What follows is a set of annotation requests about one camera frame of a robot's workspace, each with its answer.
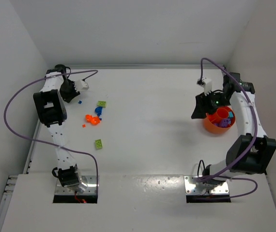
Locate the purple round lego piece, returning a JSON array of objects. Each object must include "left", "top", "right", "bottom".
[{"left": 217, "top": 118, "right": 231, "bottom": 128}]

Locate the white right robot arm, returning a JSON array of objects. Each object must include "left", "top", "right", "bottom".
[{"left": 191, "top": 72, "right": 276, "bottom": 185}]

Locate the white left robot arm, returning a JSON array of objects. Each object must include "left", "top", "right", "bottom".
[{"left": 33, "top": 64, "right": 80, "bottom": 191}]

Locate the orange divided round container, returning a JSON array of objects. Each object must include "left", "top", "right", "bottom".
[{"left": 202, "top": 106, "right": 235, "bottom": 134}]

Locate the blue arch lego piece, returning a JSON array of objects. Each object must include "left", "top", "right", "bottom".
[{"left": 95, "top": 106, "right": 103, "bottom": 117}]

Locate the green lego brick upper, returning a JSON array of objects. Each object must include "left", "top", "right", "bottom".
[{"left": 97, "top": 101, "right": 107, "bottom": 108}]

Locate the orange lego piece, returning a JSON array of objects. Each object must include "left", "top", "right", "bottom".
[{"left": 85, "top": 115, "right": 101, "bottom": 125}]

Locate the green lego brick near purple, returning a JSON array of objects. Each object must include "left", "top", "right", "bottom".
[{"left": 94, "top": 139, "right": 103, "bottom": 150}]

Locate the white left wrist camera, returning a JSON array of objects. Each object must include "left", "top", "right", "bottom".
[{"left": 75, "top": 80, "right": 89, "bottom": 92}]

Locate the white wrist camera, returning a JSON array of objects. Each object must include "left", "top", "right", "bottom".
[
  {"left": 75, "top": 80, "right": 89, "bottom": 92},
  {"left": 197, "top": 77, "right": 212, "bottom": 96}
]

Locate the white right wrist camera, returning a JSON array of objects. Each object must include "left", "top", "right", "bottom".
[{"left": 197, "top": 77, "right": 212, "bottom": 96}]

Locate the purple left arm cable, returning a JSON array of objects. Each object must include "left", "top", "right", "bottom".
[{"left": 3, "top": 69, "right": 99, "bottom": 191}]

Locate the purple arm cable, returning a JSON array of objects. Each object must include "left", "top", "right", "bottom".
[
  {"left": 3, "top": 69, "right": 99, "bottom": 191},
  {"left": 196, "top": 57, "right": 259, "bottom": 199}
]

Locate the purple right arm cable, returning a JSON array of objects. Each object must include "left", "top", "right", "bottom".
[{"left": 196, "top": 57, "right": 259, "bottom": 199}]

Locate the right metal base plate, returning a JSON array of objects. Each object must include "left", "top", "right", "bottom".
[{"left": 184, "top": 175, "right": 229, "bottom": 196}]

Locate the metal base plate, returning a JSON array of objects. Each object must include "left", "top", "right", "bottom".
[
  {"left": 184, "top": 175, "right": 229, "bottom": 196},
  {"left": 54, "top": 175, "right": 97, "bottom": 196}
]

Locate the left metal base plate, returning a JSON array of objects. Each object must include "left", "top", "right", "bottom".
[{"left": 54, "top": 175, "right": 97, "bottom": 196}]

